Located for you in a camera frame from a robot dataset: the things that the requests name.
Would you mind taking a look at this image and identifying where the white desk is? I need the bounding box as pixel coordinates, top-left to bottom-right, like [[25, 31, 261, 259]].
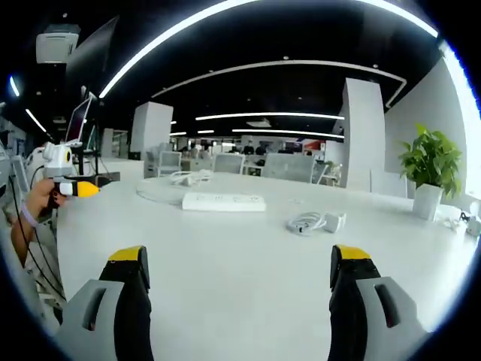
[[56, 169, 479, 361]]

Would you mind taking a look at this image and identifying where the large dark screen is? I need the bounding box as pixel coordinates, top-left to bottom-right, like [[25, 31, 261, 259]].
[[65, 14, 120, 110]]

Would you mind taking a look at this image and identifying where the green potted plant white pot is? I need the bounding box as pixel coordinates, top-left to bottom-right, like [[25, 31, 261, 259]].
[[397, 123, 464, 221]]

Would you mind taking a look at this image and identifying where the white cable bundle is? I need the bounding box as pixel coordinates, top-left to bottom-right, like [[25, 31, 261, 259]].
[[169, 168, 212, 188]]

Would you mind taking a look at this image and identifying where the small white gadget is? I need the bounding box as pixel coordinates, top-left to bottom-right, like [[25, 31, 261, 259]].
[[446, 208, 481, 237]]

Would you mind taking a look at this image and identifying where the silver laptop on stand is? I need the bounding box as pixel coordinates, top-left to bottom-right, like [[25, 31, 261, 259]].
[[65, 92, 99, 151]]

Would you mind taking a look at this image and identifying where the person's left hand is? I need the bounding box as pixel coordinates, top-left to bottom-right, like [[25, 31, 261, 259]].
[[29, 178, 65, 223]]

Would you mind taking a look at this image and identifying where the white flat panel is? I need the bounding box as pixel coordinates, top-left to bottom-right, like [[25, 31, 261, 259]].
[[370, 168, 409, 199]]

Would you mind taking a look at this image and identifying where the white charger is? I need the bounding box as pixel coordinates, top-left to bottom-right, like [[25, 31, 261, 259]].
[[323, 211, 346, 234]]

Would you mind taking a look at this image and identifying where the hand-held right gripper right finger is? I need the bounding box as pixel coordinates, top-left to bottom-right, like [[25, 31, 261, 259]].
[[328, 244, 433, 361]]

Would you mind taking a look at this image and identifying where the white power strip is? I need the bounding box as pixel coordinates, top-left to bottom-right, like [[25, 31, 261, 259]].
[[181, 192, 268, 213]]

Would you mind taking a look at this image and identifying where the white charger cable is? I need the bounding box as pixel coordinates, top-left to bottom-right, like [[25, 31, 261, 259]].
[[286, 211, 328, 236]]

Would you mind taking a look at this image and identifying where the grey mesh office chair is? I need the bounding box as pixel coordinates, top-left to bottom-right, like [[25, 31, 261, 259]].
[[211, 153, 246, 176], [260, 152, 317, 184], [156, 150, 183, 177]]

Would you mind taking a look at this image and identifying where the purple wristband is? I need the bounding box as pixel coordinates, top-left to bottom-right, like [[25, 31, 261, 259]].
[[20, 202, 41, 229]]

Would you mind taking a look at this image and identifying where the white ceiling air conditioner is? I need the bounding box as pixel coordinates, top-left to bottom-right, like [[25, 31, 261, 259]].
[[35, 23, 80, 64]]

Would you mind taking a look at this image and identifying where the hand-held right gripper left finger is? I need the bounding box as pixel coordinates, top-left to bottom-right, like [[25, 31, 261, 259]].
[[56, 244, 153, 361]]

